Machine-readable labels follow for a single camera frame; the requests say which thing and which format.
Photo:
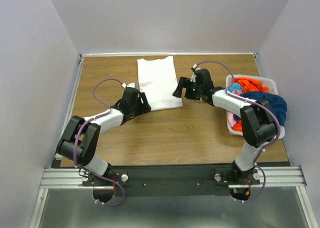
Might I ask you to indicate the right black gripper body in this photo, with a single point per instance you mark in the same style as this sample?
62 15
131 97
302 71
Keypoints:
199 90

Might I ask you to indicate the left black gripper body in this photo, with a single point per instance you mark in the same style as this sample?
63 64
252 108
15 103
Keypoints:
133 109

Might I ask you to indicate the white t shirt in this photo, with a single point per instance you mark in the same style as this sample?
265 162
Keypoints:
158 80

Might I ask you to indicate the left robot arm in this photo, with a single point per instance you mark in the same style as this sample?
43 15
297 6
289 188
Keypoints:
80 137

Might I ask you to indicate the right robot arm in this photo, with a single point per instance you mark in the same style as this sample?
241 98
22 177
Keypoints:
260 126

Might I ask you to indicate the teal t shirt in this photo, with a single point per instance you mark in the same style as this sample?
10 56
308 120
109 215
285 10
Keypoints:
235 88

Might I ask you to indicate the orange t shirt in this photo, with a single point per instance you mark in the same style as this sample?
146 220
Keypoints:
248 85

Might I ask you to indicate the pink t shirt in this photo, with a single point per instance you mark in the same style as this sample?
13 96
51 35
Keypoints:
230 116

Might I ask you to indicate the white plastic laundry basket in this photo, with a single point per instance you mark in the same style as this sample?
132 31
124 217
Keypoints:
266 82

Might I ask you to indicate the navy blue t shirt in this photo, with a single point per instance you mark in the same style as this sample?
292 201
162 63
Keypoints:
278 104

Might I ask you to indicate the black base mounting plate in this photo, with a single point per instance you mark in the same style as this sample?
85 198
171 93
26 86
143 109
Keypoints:
175 180

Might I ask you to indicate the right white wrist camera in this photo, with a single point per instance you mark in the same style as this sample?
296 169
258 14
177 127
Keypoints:
194 69

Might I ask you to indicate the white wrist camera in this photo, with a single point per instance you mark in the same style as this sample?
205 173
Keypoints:
129 85
194 69

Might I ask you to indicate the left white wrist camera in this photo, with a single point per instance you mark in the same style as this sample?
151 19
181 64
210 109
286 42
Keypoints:
129 85

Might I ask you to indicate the aluminium table frame rail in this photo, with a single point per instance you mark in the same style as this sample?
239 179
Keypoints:
43 192

